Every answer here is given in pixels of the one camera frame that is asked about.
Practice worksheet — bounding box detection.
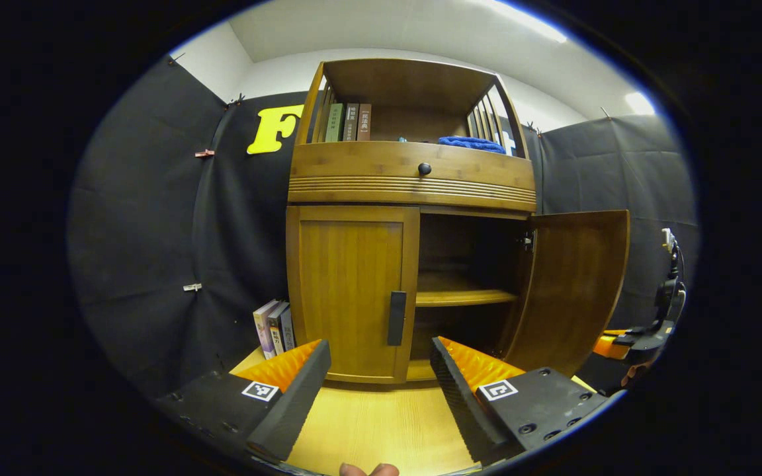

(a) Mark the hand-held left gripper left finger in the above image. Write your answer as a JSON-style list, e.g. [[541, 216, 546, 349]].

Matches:
[[156, 339, 332, 462]]

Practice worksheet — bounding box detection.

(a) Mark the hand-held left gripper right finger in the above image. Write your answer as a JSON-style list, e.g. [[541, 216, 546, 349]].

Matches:
[[430, 336, 610, 465]]

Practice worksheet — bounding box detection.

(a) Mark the wooden shoe cabinet door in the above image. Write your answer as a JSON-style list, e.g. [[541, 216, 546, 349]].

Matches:
[[500, 210, 631, 379], [286, 205, 421, 385]]

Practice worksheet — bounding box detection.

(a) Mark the wooden double-door shoe cabinet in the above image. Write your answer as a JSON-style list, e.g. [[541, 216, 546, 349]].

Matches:
[[285, 58, 631, 385]]

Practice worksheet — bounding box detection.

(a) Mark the wooden inner cabinet shelf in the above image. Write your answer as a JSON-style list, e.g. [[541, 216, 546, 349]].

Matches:
[[415, 271, 519, 307]]

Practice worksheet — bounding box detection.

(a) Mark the wooden cabinet drawer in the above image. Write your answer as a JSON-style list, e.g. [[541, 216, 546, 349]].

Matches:
[[288, 141, 536, 202]]

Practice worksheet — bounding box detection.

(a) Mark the dark yellow-label book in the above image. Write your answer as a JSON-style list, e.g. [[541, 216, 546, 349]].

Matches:
[[267, 302, 289, 356]]

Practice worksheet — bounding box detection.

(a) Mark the lilac white book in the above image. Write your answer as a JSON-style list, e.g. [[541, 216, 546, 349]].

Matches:
[[253, 299, 281, 360]]

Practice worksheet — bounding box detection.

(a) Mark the small ceiling light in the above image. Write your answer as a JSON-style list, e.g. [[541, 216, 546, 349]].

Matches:
[[624, 93, 656, 116]]

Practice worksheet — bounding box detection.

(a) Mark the black backdrop cloth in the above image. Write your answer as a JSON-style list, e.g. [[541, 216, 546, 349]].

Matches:
[[67, 56, 699, 397]]

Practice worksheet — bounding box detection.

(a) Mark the blue folded towel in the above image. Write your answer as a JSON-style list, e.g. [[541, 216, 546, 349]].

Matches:
[[438, 136, 507, 155]]

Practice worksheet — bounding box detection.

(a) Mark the green book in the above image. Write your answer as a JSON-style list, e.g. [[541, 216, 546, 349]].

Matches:
[[325, 102, 346, 143]]

